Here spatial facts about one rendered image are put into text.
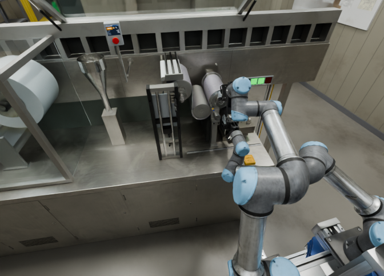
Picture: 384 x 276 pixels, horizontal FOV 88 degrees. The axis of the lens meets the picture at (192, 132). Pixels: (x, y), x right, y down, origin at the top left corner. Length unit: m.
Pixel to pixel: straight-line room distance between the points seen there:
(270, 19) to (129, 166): 1.33
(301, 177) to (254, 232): 0.24
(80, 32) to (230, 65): 0.99
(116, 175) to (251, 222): 0.91
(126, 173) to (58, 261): 1.19
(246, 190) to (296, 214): 1.77
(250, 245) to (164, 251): 1.33
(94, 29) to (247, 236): 1.34
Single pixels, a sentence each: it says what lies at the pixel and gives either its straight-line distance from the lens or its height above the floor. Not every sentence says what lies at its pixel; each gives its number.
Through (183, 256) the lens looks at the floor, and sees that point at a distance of 2.01.
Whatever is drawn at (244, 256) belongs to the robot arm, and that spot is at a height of 1.14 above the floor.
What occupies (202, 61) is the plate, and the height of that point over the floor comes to 1.37.
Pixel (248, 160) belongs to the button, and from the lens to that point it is 1.37.
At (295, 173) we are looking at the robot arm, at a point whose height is 1.43.
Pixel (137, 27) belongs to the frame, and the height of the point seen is 1.61.
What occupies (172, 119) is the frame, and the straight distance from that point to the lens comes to 1.16.
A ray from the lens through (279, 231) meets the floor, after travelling 2.22.
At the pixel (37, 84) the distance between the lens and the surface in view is 1.30.
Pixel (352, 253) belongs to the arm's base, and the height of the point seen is 0.86.
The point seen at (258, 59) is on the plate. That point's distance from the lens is 1.63.
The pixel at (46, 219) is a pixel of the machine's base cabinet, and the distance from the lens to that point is 1.81.
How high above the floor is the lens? 1.93
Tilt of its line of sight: 41 degrees down
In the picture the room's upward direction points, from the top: 1 degrees counter-clockwise
